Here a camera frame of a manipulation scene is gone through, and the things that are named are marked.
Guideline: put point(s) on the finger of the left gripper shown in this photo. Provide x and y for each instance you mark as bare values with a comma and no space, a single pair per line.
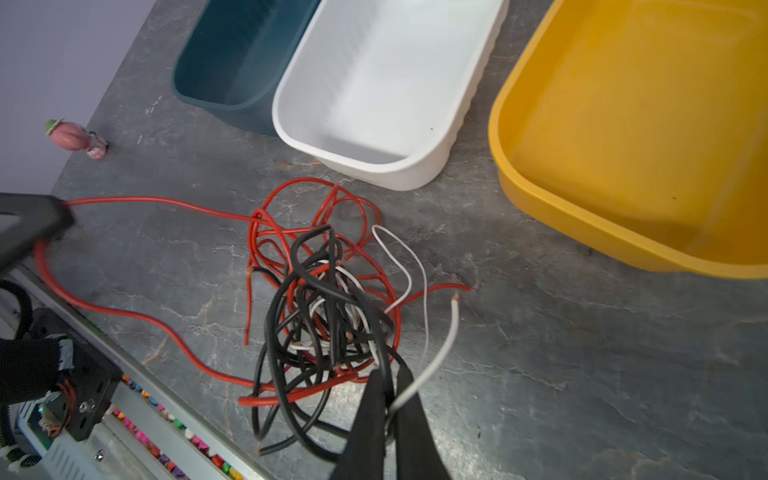
34,217

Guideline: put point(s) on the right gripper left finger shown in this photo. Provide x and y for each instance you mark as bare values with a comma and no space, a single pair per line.
363,455

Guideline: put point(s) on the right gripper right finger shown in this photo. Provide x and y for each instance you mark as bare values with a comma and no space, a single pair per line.
417,457

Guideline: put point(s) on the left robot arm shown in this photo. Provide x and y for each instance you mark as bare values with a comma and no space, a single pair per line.
29,368

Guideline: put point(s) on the pink toy figure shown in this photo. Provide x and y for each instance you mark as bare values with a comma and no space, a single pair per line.
73,137

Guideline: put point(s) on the teal plastic bin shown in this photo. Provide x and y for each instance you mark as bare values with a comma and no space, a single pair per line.
235,57

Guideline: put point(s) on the white plastic bin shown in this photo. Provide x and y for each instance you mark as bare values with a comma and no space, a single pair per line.
378,90

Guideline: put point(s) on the yellow plastic bin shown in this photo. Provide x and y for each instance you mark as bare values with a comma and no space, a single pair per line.
639,128

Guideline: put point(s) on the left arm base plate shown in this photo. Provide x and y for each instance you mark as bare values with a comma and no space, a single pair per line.
82,394

